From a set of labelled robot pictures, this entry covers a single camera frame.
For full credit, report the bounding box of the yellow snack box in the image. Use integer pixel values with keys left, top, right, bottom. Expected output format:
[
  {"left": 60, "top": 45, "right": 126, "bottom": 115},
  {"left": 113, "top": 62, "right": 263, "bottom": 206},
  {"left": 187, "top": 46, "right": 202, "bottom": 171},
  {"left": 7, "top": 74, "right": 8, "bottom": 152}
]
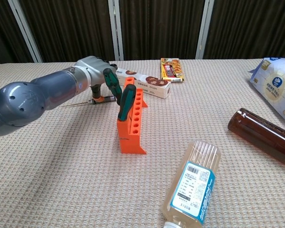
[{"left": 160, "top": 57, "right": 186, "bottom": 83}]

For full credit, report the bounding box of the dark ribbed partition panel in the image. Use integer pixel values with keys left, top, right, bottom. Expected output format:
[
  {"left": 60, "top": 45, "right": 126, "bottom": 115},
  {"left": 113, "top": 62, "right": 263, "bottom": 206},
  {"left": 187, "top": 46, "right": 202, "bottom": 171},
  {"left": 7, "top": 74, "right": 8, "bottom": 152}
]
[
  {"left": 118, "top": 0, "right": 206, "bottom": 60},
  {"left": 203, "top": 0, "right": 285, "bottom": 60},
  {"left": 19, "top": 0, "right": 116, "bottom": 63},
  {"left": 0, "top": 0, "right": 35, "bottom": 65}
]

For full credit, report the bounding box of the small screwdriver metal tip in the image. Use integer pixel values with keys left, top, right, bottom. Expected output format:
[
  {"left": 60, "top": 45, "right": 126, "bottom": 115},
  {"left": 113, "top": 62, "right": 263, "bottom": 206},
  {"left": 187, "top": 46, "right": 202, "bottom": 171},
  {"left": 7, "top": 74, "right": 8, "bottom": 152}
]
[{"left": 61, "top": 95, "right": 117, "bottom": 108}]

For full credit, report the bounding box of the blue white tissue pack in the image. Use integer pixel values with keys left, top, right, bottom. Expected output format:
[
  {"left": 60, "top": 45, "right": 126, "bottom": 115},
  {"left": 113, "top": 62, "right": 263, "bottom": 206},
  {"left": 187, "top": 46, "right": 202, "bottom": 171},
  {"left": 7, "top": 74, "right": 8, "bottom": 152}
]
[{"left": 248, "top": 57, "right": 285, "bottom": 125}]

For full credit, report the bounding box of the orange screwdriver holder rack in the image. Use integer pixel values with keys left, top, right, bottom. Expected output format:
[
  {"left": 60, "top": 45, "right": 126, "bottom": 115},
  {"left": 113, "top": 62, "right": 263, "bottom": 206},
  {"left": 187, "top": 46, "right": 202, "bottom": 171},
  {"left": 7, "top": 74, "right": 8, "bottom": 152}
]
[{"left": 116, "top": 77, "right": 152, "bottom": 155}]

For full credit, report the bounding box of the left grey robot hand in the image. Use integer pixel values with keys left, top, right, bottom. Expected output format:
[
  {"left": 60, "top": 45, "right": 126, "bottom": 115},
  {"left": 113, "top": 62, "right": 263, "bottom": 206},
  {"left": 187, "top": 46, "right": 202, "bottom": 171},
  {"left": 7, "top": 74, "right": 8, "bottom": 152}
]
[{"left": 73, "top": 56, "right": 118, "bottom": 104}]

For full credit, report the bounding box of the brown plastic bottle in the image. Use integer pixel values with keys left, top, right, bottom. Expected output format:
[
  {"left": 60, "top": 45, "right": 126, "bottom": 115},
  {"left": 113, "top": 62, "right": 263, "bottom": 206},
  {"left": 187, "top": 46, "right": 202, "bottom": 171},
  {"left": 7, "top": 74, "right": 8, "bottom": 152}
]
[{"left": 228, "top": 107, "right": 285, "bottom": 169}]

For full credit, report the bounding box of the green screwdriver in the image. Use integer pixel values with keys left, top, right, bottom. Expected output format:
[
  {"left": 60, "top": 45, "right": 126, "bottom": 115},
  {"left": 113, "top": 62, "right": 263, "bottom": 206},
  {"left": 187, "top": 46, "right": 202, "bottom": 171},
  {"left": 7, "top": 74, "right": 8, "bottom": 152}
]
[
  {"left": 103, "top": 68, "right": 123, "bottom": 106},
  {"left": 117, "top": 84, "right": 137, "bottom": 122}
]

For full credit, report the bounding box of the beige woven tablecloth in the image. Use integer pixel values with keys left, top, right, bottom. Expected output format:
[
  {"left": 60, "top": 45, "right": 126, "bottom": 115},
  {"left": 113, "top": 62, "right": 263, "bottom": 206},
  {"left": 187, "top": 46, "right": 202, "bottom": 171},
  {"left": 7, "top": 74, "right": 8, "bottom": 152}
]
[{"left": 0, "top": 58, "right": 285, "bottom": 228}]

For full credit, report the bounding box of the clear bottle with blue label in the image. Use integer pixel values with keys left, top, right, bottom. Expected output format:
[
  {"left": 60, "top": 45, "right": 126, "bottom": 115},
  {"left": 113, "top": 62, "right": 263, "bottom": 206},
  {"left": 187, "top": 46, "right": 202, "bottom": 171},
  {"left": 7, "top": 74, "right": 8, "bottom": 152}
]
[{"left": 161, "top": 140, "right": 222, "bottom": 228}]

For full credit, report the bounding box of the long white baking paper box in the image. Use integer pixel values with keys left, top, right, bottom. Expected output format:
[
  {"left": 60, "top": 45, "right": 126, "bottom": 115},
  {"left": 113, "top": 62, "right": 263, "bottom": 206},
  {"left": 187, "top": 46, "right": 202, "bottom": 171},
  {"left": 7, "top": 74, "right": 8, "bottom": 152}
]
[{"left": 115, "top": 67, "right": 171, "bottom": 99}]

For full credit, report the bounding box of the white partition frame post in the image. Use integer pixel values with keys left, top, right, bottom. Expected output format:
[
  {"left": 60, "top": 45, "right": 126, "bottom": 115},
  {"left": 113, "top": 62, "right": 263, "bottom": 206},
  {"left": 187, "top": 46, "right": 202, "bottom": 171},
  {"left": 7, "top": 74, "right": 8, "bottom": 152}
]
[
  {"left": 195, "top": 0, "right": 215, "bottom": 60},
  {"left": 7, "top": 0, "right": 43, "bottom": 63},
  {"left": 108, "top": 0, "right": 124, "bottom": 61}
]

